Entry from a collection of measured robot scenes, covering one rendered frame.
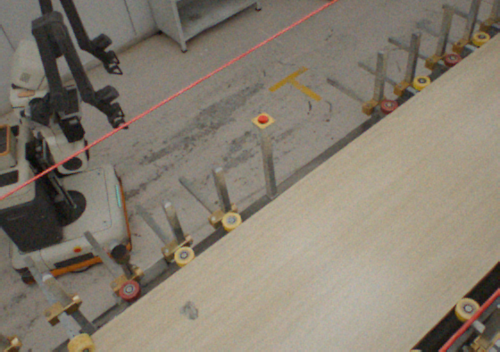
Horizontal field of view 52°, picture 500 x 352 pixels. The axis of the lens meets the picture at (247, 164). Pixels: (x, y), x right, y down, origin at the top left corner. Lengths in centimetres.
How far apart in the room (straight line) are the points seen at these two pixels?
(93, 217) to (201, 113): 130
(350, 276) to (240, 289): 42
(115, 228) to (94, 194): 32
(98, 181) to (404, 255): 202
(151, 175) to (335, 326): 211
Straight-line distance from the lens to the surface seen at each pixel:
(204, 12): 491
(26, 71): 255
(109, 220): 317
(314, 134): 375
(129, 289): 212
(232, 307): 200
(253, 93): 412
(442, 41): 300
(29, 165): 295
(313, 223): 216
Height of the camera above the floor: 269
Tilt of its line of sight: 48 degrees down
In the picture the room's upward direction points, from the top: 9 degrees counter-clockwise
